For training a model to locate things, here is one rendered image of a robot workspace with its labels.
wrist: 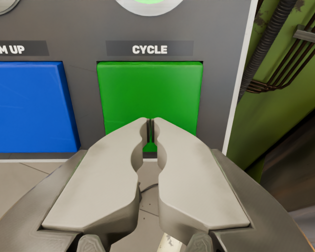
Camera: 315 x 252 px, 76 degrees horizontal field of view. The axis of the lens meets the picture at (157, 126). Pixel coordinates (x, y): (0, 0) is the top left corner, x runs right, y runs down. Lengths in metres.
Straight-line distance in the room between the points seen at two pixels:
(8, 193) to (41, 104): 1.25
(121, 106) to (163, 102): 0.03
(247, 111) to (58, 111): 0.50
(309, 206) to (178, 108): 0.40
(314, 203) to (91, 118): 0.43
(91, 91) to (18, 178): 1.27
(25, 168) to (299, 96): 1.34
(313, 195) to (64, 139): 0.45
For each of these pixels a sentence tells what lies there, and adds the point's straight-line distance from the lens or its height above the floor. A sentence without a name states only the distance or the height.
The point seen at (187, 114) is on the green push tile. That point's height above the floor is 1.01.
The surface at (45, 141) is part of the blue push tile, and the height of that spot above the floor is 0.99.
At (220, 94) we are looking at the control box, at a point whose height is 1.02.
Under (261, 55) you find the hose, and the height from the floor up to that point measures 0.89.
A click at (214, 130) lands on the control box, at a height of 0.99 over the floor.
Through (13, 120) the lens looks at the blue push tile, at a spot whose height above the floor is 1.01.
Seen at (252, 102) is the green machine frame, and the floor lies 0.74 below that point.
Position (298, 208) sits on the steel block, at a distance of 0.53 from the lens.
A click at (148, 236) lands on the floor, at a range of 1.14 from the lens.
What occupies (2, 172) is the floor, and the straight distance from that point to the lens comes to 1.48.
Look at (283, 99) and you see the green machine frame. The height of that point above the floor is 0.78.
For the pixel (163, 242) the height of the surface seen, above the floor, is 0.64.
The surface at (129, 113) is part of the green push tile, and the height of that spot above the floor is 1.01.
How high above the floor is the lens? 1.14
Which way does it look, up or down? 59 degrees down
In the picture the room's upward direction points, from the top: 1 degrees clockwise
